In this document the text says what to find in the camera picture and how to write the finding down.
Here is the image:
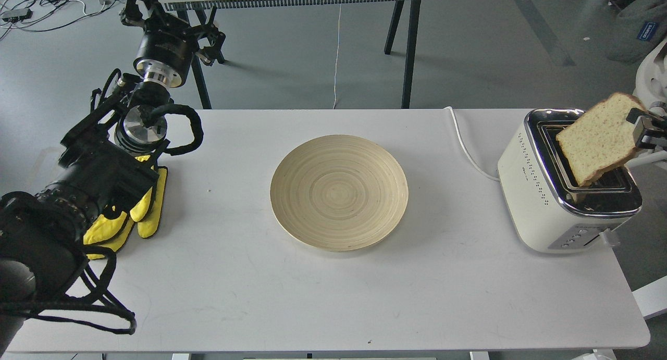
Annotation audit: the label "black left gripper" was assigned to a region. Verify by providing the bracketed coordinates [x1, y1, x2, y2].
[119, 0, 226, 88]

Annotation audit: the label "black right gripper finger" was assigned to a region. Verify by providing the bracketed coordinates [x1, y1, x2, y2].
[626, 108, 666, 150]

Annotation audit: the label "slice of bread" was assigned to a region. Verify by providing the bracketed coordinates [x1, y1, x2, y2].
[557, 93, 646, 187]

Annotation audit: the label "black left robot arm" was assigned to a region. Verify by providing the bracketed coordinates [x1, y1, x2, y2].
[1, 0, 225, 349]

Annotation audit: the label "cream white toaster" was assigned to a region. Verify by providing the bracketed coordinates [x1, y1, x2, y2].
[498, 109, 643, 254]

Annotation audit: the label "grey bag with blue label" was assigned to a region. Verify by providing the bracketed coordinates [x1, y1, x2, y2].
[605, 0, 666, 64]

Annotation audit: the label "yellow cloth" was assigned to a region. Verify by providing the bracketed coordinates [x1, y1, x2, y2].
[83, 165, 168, 252]

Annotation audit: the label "round bamboo plate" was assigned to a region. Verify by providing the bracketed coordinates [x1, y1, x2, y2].
[269, 134, 409, 252]

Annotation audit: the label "cables and adapters on floor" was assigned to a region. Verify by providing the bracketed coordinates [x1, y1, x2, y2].
[0, 0, 128, 40]

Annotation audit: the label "thin white hanging cable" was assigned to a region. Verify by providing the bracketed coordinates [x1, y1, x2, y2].
[332, 4, 343, 109]

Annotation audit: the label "white toaster power cable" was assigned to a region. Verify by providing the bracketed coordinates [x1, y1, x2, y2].
[444, 106, 501, 182]

